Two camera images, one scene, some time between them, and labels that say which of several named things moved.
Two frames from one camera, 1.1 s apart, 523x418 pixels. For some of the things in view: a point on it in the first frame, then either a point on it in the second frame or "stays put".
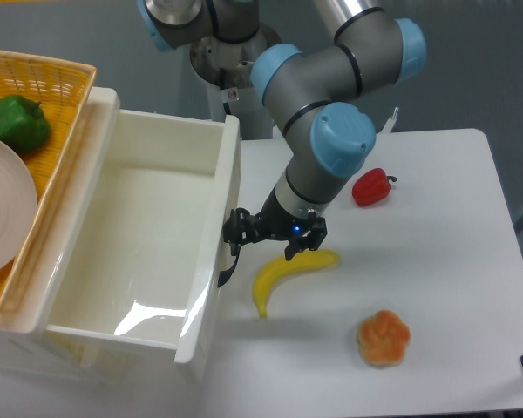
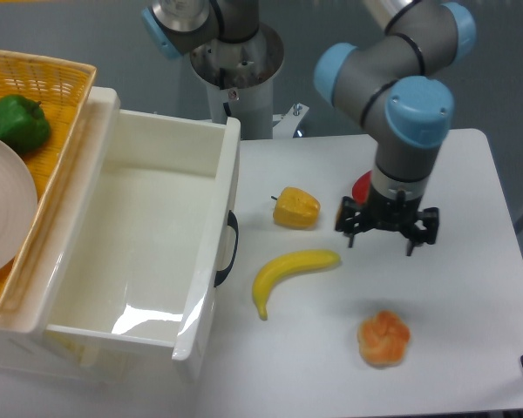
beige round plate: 10,208 stays put
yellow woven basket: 60,87 stays put
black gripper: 274,222 -> 381,212
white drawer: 133,246 stays put
